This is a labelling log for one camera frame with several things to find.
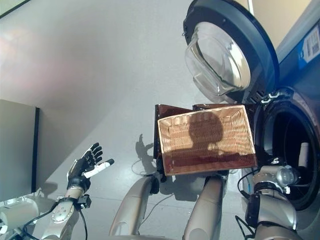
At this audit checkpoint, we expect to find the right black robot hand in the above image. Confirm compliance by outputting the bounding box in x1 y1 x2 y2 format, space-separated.
297 141 311 168

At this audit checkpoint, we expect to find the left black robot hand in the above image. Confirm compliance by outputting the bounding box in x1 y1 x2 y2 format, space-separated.
66 141 115 192

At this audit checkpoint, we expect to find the dark grey washing machine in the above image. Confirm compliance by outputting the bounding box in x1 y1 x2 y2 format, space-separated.
239 0 320 213

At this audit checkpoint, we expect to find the round glass washing machine door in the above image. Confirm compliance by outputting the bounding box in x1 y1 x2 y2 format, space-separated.
182 0 280 102

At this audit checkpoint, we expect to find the grey flat board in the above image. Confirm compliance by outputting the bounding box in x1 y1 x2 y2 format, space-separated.
0 99 41 202

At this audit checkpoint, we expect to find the white rounded object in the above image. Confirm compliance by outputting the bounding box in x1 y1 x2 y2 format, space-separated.
0 196 41 240

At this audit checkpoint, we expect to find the grey robot torso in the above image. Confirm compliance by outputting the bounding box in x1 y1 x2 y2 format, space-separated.
109 234 181 240

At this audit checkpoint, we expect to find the rectangular wicker laundry basket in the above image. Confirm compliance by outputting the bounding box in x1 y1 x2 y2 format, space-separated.
157 104 258 177

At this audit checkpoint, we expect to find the dark brown glossy stool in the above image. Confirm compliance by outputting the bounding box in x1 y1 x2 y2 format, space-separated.
152 103 258 183

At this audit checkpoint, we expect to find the blue QR code sticker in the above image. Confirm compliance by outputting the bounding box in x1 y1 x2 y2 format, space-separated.
298 26 320 68

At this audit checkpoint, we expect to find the white counter cabinet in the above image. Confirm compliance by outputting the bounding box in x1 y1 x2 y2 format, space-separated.
247 0 307 50

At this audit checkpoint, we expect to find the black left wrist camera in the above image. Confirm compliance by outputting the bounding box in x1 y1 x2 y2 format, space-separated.
77 194 91 209

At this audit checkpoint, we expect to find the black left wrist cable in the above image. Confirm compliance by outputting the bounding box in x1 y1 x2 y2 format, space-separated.
23 199 89 240

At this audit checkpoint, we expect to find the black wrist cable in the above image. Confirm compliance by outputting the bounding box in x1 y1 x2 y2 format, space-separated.
23 199 89 240
234 169 258 240

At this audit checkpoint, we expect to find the white floor cable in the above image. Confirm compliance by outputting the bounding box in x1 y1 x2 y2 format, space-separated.
131 159 175 218

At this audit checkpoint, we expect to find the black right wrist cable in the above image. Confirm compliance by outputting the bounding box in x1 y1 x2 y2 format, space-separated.
234 169 258 240

